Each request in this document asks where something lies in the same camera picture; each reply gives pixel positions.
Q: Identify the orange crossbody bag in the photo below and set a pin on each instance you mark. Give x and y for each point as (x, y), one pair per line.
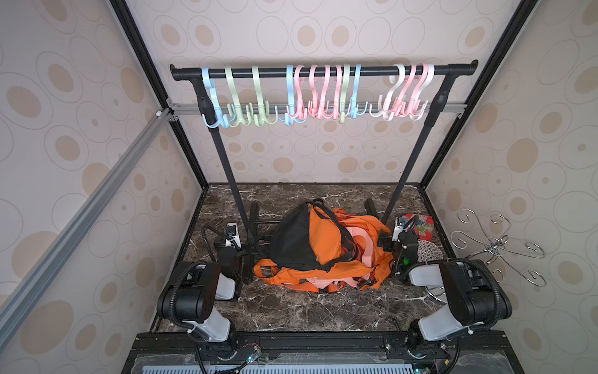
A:
(329, 240)

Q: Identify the black crossbody bag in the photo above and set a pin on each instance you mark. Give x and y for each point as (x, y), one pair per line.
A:
(289, 245)

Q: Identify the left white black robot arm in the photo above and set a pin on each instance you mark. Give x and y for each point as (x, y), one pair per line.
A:
(188, 298)

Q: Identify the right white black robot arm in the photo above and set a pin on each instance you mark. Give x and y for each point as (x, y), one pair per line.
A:
(474, 298)

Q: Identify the pink plastic hook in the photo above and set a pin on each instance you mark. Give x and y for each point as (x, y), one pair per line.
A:
(296, 110)

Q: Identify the green plastic hook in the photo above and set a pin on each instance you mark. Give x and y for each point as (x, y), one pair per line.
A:
(243, 116)

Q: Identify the light blue leftmost hook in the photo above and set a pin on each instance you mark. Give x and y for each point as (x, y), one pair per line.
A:
(221, 119)

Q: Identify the white plastic hook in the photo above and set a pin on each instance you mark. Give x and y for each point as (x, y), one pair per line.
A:
(385, 104)

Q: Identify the orange pink backpack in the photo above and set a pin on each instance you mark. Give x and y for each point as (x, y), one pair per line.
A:
(369, 270)

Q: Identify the red snack packet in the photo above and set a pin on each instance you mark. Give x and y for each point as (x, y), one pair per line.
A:
(423, 225)

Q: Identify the patterned round pouch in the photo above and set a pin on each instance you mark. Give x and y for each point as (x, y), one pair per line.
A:
(428, 251)

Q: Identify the black clothes rack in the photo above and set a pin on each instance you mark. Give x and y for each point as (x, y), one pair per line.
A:
(450, 72)

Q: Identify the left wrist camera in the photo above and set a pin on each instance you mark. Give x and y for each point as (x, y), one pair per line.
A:
(232, 238)

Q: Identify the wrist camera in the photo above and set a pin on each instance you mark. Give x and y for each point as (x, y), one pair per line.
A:
(399, 227)
(232, 238)

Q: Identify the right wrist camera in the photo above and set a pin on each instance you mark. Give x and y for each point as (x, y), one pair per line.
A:
(399, 227)

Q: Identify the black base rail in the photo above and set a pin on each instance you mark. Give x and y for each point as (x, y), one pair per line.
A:
(387, 345)

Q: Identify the chrome wire hook stand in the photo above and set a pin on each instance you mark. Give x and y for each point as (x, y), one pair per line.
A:
(494, 247)

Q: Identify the aluminium side rail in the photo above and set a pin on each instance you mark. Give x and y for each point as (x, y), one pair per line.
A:
(37, 281)

